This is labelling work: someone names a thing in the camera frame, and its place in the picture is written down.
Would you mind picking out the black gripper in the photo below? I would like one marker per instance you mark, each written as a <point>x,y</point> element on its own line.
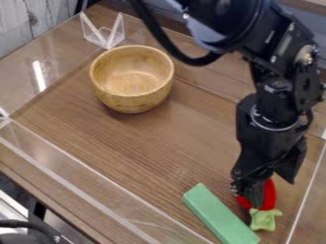
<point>270,150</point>

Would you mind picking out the red plush strawberry green stem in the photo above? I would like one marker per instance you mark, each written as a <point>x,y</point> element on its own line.
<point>263,215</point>

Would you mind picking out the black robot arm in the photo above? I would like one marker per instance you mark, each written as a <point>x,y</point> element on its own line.
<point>272,116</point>

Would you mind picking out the green rectangular block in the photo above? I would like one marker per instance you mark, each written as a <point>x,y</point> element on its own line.
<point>219,219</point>

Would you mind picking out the clear acrylic front panel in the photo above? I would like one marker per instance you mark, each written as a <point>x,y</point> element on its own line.
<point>107,212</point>

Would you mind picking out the wooden bowl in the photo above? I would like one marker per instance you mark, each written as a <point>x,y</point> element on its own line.
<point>132,78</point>

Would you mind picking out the black device with cable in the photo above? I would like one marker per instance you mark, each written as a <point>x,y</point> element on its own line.
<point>29,232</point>

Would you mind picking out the clear acrylic corner bracket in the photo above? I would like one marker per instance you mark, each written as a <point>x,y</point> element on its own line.
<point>105,38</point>

